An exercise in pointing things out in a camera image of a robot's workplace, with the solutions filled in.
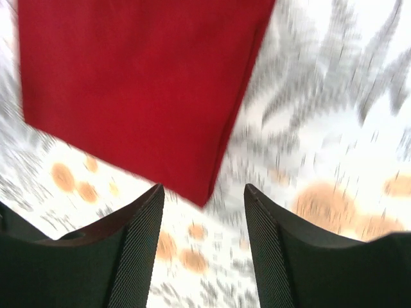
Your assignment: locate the floral table mat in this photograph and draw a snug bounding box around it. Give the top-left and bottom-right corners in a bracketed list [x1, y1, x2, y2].
[1, 1, 410, 307]

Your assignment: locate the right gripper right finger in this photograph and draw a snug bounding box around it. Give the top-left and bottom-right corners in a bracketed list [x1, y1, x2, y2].
[243, 184, 410, 308]

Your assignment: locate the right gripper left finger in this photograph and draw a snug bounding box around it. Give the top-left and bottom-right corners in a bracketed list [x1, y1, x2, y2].
[1, 184, 164, 307]

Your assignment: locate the red t shirt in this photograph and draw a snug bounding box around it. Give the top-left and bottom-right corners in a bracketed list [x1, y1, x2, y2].
[17, 0, 274, 207]

